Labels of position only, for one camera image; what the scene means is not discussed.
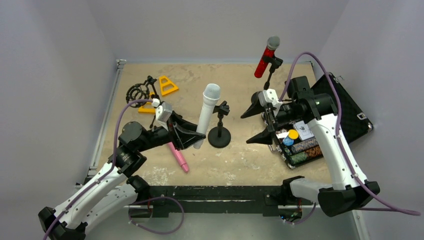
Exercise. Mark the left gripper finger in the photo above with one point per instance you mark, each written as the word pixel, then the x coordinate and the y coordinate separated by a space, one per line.
pixel 186 140
pixel 177 120

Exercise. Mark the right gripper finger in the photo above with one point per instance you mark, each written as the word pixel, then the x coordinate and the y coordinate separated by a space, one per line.
pixel 254 109
pixel 266 137

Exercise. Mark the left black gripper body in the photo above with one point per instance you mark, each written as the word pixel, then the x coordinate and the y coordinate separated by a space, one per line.
pixel 175 132

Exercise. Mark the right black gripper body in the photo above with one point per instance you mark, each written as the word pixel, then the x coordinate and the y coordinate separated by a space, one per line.
pixel 271 117

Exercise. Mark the pink toy microphone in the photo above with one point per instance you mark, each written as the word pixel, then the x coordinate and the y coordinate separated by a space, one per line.
pixel 179 157

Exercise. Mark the white toy microphone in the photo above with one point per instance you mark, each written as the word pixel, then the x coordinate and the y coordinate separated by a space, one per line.
pixel 211 96

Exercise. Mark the black round-base mic stand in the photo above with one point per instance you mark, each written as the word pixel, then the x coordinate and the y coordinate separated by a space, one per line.
pixel 274 62

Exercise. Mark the red glitter microphone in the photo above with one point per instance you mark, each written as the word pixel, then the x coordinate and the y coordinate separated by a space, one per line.
pixel 272 45

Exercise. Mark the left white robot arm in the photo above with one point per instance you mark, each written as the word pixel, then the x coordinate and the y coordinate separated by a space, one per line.
pixel 116 184

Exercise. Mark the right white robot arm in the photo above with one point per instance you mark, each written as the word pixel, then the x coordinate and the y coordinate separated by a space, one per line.
pixel 350 188

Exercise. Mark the blue poker chip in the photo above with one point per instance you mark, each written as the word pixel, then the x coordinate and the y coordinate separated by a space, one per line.
pixel 287 141

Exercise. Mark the playing card deck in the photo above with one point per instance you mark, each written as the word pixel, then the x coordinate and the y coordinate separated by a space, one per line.
pixel 303 130

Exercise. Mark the yellow poker chip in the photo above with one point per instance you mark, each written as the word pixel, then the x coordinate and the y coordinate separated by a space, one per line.
pixel 293 134

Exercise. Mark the black poker chip case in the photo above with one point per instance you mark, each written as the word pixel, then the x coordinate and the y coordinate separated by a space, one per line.
pixel 354 124

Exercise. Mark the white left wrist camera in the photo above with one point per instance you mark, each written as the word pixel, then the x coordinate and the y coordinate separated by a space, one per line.
pixel 163 111

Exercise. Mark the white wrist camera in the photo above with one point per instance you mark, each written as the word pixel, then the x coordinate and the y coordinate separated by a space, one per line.
pixel 163 111
pixel 269 96

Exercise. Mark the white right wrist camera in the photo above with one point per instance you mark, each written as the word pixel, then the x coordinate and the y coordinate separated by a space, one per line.
pixel 269 96

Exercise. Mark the yellow bracket at back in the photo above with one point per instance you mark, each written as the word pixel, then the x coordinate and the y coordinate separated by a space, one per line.
pixel 167 87

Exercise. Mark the yellow bracket near tripod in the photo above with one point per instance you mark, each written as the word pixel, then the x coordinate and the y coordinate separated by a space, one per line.
pixel 146 108

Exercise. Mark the black tripod shock-mount stand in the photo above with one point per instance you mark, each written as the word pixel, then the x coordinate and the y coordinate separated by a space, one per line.
pixel 145 90

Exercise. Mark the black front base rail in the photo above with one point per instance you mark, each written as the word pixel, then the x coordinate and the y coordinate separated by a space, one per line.
pixel 267 200

